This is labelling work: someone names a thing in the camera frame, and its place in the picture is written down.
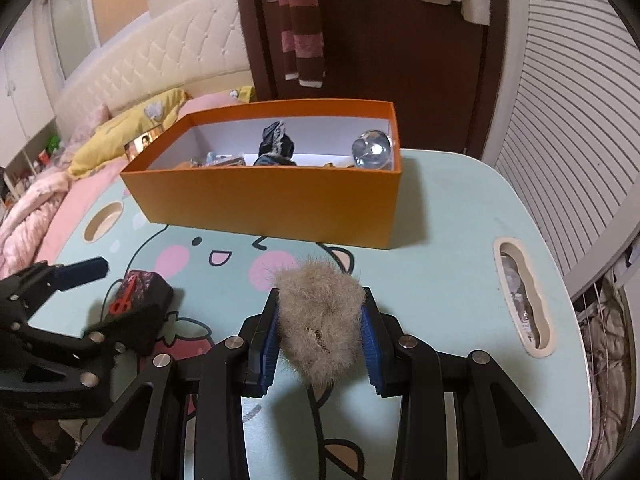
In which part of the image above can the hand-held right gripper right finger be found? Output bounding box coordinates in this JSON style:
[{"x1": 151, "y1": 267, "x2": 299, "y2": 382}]
[{"x1": 360, "y1": 287, "x2": 583, "y2": 480}]

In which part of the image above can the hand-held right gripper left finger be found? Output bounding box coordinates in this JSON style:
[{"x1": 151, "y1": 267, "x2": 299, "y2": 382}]
[{"x1": 75, "y1": 287, "x2": 281, "y2": 480}]

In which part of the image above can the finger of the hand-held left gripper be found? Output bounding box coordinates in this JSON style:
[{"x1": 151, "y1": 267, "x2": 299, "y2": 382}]
[
  {"x1": 15, "y1": 317, "x2": 151, "y2": 391},
  {"x1": 0, "y1": 256, "x2": 110, "y2": 331}
]

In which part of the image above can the red hair clip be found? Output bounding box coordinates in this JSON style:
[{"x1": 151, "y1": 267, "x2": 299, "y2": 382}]
[{"x1": 111, "y1": 271, "x2": 140, "y2": 317}]

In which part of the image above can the beige fluffy pom-pom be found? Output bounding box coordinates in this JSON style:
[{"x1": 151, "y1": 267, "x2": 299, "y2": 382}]
[{"x1": 275, "y1": 255, "x2": 366, "y2": 388}]

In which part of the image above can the black pouch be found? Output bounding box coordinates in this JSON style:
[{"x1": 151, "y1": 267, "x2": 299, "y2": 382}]
[{"x1": 100, "y1": 270, "x2": 174, "y2": 356}]

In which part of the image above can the orange cardboard box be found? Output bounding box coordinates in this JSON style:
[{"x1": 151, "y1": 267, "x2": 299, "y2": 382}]
[{"x1": 120, "y1": 99, "x2": 403, "y2": 251}]

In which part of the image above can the silver cone ornament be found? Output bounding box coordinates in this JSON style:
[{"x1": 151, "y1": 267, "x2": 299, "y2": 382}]
[{"x1": 351, "y1": 130, "x2": 392, "y2": 170}]

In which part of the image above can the smooth pink blanket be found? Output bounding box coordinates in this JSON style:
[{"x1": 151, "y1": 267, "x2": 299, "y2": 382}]
[{"x1": 35, "y1": 92, "x2": 251, "y2": 266}]

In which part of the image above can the pink ruffled comforter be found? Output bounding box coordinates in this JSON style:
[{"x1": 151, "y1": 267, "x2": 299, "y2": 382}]
[{"x1": 0, "y1": 170, "x2": 76, "y2": 278}]

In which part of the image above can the white shelf unit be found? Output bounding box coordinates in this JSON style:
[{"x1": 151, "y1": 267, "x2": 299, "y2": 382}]
[{"x1": 0, "y1": 135, "x2": 63, "y2": 201}]

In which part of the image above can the large yellow cartoon pillow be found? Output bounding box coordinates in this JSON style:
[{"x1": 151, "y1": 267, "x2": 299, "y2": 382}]
[{"x1": 67, "y1": 87, "x2": 188, "y2": 178}]

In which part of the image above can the smartphone with lit screen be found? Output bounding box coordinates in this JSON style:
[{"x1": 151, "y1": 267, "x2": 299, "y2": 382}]
[{"x1": 124, "y1": 127, "x2": 163, "y2": 162}]

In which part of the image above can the pale pink pillow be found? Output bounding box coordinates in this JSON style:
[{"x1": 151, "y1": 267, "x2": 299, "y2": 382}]
[{"x1": 65, "y1": 102, "x2": 111, "y2": 148}]

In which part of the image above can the white wardrobe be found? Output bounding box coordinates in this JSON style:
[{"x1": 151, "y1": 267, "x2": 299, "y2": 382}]
[{"x1": 0, "y1": 15, "x2": 58, "y2": 171}]

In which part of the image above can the cream tufted headboard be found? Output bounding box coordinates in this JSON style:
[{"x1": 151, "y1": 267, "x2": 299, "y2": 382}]
[{"x1": 52, "y1": 0, "x2": 256, "y2": 121}]

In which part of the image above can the pale crumpled bedding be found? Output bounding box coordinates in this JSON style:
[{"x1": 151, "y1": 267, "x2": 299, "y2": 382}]
[{"x1": 575, "y1": 240, "x2": 640, "y2": 480}]

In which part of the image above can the dark brown door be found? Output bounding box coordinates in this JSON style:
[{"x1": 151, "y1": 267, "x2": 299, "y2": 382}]
[{"x1": 232, "y1": 0, "x2": 506, "y2": 161}]

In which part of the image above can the white louvered door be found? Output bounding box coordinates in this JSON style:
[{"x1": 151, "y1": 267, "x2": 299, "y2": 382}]
[{"x1": 480, "y1": 0, "x2": 640, "y2": 301}]

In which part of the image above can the brown pink striped scarf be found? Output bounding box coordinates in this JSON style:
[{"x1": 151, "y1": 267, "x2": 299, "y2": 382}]
[{"x1": 274, "y1": 0, "x2": 328, "y2": 88}]

